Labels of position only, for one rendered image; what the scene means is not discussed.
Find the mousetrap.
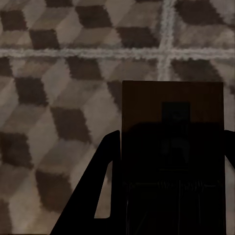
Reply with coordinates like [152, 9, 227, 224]
[121, 80, 226, 235]

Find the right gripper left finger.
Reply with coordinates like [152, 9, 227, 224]
[50, 130, 124, 235]

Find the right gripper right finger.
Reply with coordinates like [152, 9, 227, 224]
[224, 130, 235, 168]

